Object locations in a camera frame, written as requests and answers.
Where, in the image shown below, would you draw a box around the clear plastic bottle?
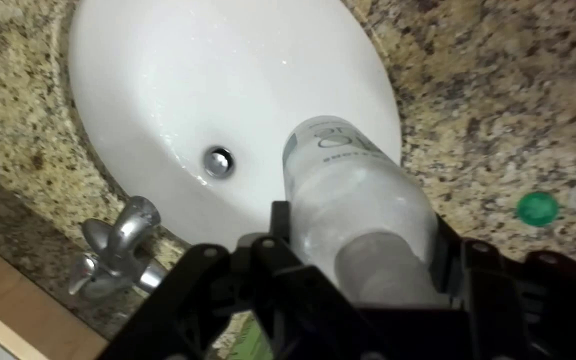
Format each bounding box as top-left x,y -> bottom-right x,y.
280,116 -> 451,311

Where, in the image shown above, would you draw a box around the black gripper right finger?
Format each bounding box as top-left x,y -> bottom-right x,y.
429,215 -> 576,360

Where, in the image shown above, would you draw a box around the chrome faucet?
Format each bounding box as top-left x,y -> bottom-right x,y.
66,195 -> 169,299

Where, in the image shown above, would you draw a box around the wood framed mirror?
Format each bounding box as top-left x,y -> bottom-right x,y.
0,232 -> 109,360

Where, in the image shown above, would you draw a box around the white oval sink basin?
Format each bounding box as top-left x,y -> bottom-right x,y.
66,0 -> 404,252

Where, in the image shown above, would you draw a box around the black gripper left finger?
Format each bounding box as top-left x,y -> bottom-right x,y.
100,199 -> 370,360

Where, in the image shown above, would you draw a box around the small green lid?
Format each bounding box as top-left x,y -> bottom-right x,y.
513,191 -> 562,228

